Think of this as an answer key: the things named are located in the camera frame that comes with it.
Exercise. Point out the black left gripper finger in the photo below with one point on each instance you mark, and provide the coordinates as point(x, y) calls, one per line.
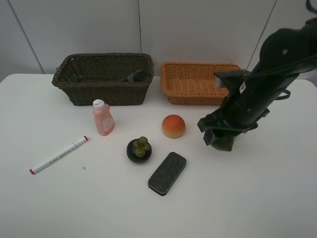
point(211, 136)

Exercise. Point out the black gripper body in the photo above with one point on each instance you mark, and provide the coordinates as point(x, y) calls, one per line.
point(231, 118)

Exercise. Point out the green lime fruit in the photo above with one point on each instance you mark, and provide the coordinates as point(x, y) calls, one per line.
point(223, 143)

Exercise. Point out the orange peach fruit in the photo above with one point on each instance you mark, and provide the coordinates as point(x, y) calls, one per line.
point(173, 126)

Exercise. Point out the dark grey whiteboard eraser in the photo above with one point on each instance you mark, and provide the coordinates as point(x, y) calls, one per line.
point(167, 173)

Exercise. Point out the dark mangosteen fruit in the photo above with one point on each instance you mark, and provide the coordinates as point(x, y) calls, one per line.
point(139, 150)

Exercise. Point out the dark green pump bottle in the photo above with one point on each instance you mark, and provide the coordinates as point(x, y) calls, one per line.
point(138, 76)

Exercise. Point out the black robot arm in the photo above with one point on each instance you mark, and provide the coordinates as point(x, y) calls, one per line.
point(284, 55)

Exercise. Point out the orange wicker basket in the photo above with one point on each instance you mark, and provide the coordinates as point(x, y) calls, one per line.
point(188, 83)

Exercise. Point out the pink bottle white cap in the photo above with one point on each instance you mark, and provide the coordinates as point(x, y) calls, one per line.
point(103, 118)

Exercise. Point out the dark brown wicker basket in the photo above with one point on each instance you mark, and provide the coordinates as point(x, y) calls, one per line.
point(86, 77)

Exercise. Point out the white marker red caps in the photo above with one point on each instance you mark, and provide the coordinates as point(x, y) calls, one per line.
point(57, 156)

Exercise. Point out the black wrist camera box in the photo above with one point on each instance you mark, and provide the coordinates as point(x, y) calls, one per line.
point(230, 79)

